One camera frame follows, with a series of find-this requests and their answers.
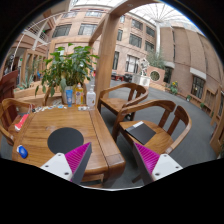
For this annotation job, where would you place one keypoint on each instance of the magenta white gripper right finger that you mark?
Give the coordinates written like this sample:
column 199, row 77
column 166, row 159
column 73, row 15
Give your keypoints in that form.
column 153, row 166

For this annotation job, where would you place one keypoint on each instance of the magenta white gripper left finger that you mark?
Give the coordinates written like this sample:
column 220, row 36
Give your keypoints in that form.
column 70, row 166

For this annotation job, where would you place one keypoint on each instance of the round black mouse pad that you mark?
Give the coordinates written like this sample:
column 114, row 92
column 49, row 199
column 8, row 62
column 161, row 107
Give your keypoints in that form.
column 65, row 139

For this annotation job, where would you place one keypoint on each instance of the blue white computer mouse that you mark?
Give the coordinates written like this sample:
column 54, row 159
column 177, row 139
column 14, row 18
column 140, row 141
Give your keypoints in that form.
column 22, row 151

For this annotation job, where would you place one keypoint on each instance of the black notebook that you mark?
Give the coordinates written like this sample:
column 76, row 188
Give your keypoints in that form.
column 141, row 132

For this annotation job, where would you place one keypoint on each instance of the wooden table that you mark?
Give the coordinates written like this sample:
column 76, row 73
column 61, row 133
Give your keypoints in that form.
column 46, row 133

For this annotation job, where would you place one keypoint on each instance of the wooden chair with notebook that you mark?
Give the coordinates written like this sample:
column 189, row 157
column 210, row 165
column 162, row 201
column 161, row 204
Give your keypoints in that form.
column 173, row 127

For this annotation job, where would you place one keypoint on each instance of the red white packet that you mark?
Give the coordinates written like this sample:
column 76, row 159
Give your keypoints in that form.
column 19, row 125

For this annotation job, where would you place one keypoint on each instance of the clear sanitizer pump bottle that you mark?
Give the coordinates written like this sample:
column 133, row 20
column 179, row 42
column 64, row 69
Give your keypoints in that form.
column 91, row 97

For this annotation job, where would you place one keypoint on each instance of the blue tube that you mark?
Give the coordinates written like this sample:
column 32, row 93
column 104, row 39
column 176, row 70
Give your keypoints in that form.
column 69, row 94

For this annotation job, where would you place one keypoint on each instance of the yellow liquid bottle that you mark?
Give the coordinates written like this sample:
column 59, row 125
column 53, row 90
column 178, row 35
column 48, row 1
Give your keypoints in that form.
column 79, row 95

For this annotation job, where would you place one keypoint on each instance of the far wooden armchair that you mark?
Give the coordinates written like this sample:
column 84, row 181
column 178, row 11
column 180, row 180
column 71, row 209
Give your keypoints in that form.
column 137, row 94

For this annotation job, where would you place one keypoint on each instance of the left wooden chair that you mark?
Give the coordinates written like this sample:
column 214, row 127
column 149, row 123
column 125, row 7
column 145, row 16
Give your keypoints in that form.
column 9, row 116

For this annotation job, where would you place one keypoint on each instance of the green potted plant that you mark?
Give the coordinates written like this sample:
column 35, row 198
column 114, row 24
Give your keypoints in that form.
column 66, row 70

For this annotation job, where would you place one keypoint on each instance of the wooden pillar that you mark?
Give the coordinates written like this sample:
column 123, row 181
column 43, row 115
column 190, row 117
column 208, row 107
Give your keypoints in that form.
column 106, row 53

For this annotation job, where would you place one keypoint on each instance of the white statue on pedestal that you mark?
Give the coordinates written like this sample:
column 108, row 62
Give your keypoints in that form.
column 142, row 78

